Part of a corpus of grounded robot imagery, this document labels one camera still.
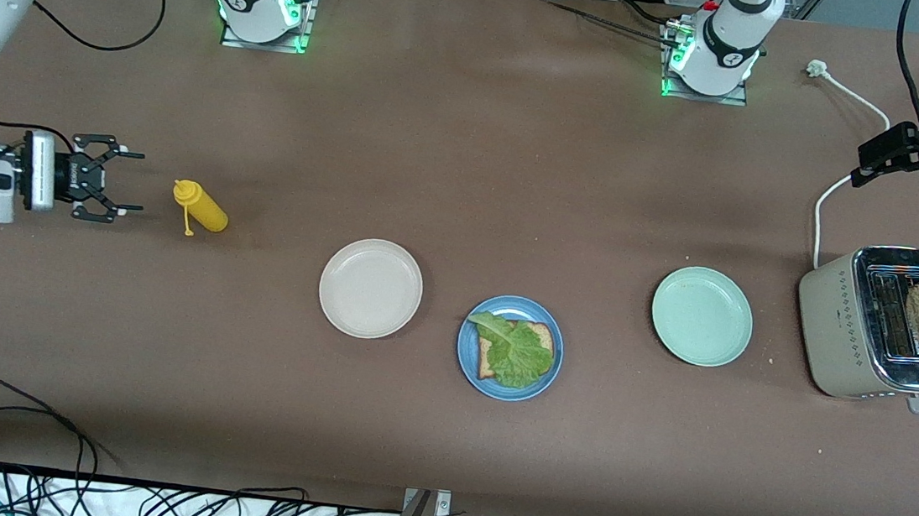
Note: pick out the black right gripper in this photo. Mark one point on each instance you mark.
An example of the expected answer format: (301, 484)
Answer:
(65, 175)

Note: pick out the yellow squeeze bottle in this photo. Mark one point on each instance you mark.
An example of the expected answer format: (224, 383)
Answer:
(209, 213)

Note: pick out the green lettuce leaf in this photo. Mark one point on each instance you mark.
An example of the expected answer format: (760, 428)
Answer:
(517, 356)

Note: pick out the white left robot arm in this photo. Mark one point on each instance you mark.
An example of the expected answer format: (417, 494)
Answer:
(728, 48)

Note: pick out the pale green plate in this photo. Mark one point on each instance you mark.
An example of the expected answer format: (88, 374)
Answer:
(702, 317)

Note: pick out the beige plate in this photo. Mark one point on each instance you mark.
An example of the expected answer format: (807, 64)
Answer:
(370, 288)

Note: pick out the blue plate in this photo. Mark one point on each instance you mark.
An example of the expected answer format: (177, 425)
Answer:
(469, 377)

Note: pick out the beige chrome toaster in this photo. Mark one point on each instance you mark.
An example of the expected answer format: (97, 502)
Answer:
(836, 328)

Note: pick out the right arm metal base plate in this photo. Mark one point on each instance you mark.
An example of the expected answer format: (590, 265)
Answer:
(307, 24)

